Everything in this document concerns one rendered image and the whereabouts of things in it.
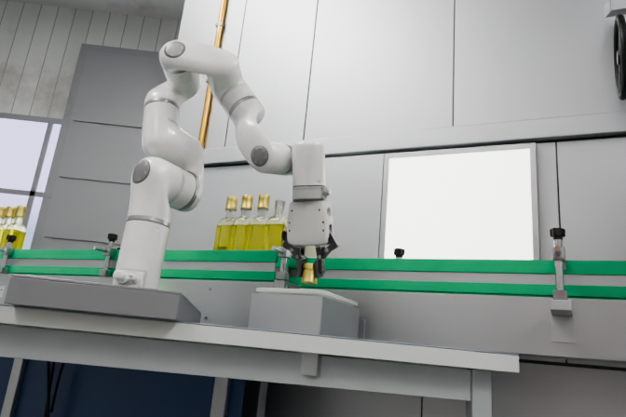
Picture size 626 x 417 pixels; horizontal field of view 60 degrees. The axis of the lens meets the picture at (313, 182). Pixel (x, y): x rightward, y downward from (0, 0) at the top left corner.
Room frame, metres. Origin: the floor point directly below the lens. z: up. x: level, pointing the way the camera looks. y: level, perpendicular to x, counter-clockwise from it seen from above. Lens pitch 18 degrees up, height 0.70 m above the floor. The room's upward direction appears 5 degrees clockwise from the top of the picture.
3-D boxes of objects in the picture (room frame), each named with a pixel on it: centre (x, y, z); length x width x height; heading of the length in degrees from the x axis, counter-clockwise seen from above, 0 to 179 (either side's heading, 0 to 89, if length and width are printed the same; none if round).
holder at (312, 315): (1.30, -0.03, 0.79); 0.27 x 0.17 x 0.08; 154
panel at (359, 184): (1.58, -0.20, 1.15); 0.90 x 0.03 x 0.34; 64
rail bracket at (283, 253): (1.41, 0.04, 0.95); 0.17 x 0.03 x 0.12; 154
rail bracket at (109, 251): (1.64, 0.60, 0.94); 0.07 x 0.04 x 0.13; 154
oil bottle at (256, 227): (1.60, 0.14, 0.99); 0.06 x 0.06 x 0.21; 64
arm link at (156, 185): (1.22, 0.35, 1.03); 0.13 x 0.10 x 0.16; 145
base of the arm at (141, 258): (1.18, 0.36, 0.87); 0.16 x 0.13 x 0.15; 179
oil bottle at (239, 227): (1.63, 0.20, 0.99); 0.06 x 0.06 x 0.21; 64
